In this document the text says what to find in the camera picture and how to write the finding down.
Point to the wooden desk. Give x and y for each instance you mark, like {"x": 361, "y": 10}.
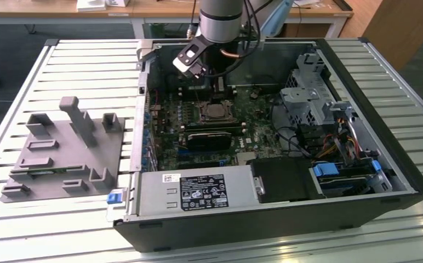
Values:
{"x": 325, "y": 14}

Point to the black plastic shroud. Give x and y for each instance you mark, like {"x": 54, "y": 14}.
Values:
{"x": 289, "y": 180}

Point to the silver disk bay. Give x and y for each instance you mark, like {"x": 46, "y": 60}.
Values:
{"x": 384, "y": 183}

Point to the CPU socket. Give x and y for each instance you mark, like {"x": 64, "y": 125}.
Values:
{"x": 216, "y": 120}

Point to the silver power supply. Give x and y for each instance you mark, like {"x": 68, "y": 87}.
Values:
{"x": 153, "y": 197}

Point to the green motherboard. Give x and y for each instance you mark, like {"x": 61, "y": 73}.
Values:
{"x": 260, "y": 137}

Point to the black disk drive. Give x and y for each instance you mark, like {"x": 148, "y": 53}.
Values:
{"x": 344, "y": 187}

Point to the black graphics card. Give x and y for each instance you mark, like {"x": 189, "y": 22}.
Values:
{"x": 208, "y": 141}

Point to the silver drive cage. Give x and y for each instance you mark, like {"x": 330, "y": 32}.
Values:
{"x": 306, "y": 96}

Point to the blue case latch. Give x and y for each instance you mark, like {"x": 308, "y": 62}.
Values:
{"x": 114, "y": 198}

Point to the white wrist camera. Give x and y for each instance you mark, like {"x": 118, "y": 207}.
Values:
{"x": 188, "y": 56}

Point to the blue disk carrier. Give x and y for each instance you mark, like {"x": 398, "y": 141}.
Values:
{"x": 325, "y": 170}

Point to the white box dark print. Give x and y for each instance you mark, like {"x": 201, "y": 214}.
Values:
{"x": 118, "y": 2}

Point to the wooden cabinet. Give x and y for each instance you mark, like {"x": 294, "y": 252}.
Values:
{"x": 398, "y": 33}

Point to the plain white box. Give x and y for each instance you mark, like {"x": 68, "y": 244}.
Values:
{"x": 92, "y": 5}

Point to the grey case bracket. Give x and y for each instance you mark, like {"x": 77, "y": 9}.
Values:
{"x": 146, "y": 48}

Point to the green RAM stick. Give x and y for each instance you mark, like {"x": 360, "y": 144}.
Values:
{"x": 45, "y": 171}

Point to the black PC case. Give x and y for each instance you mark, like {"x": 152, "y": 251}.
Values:
{"x": 270, "y": 227}

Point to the silver chipset heatsink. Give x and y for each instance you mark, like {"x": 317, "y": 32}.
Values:
{"x": 246, "y": 158}

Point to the grey parts rack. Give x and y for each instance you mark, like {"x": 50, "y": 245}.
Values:
{"x": 73, "y": 153}

